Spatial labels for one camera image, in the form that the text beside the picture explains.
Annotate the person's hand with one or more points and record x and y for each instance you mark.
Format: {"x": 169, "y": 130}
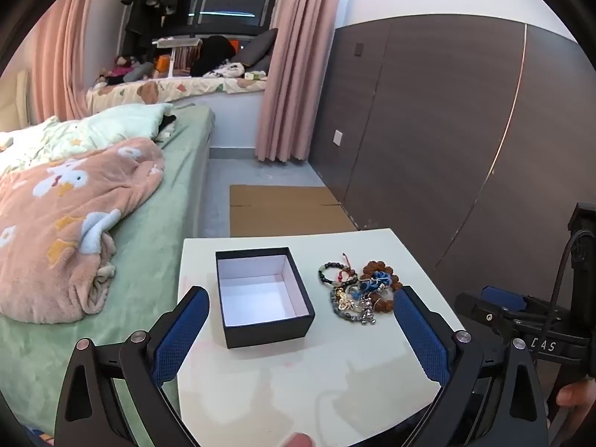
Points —
{"x": 579, "y": 396}

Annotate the flattened brown cardboard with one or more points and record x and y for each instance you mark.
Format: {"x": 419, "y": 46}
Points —
{"x": 261, "y": 211}

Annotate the white wall socket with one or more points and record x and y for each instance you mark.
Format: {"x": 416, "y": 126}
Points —
{"x": 337, "y": 138}

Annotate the dark wall switch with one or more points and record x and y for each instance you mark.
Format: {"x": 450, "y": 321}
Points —
{"x": 359, "y": 48}

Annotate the patterned window seat cushion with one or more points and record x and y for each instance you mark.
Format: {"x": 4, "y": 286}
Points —
{"x": 167, "y": 90}

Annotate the white side table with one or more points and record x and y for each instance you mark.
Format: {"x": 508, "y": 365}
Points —
{"x": 340, "y": 384}

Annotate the pink curtain left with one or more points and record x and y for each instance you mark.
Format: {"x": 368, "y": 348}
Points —
{"x": 58, "y": 62}

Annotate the pink duck pattern blanket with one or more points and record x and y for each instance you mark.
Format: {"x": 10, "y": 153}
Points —
{"x": 56, "y": 218}

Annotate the black jewelry box white interior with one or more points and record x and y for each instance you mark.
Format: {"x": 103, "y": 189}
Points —
{"x": 262, "y": 297}

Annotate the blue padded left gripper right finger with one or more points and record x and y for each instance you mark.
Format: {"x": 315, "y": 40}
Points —
{"x": 503, "y": 298}

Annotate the pink curtain right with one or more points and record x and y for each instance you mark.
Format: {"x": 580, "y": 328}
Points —
{"x": 299, "y": 60}

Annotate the grey pillow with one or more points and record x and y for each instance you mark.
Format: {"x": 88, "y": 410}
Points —
{"x": 257, "y": 49}

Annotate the hanging dark clothes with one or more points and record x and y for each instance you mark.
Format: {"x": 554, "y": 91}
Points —
{"x": 145, "y": 23}

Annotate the small white folding table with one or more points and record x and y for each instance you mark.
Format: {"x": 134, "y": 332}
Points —
{"x": 174, "y": 44}

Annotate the pink curtain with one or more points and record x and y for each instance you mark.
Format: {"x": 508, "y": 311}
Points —
{"x": 58, "y": 62}
{"x": 299, "y": 60}

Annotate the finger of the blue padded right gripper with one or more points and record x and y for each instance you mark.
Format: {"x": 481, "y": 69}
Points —
{"x": 489, "y": 396}

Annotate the dark wood wall panel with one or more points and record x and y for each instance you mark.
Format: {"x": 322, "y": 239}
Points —
{"x": 472, "y": 138}

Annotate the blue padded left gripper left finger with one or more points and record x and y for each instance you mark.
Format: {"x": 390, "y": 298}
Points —
{"x": 89, "y": 410}

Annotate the plush toys pile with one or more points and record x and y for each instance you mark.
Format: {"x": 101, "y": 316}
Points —
{"x": 126, "y": 69}

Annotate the mint green quilt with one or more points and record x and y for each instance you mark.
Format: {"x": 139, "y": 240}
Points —
{"x": 54, "y": 139}

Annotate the beige padded headboard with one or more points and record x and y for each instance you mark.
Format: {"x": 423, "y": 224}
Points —
{"x": 14, "y": 112}

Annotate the green bed sheet mattress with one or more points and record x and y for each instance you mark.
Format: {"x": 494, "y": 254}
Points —
{"x": 34, "y": 357}

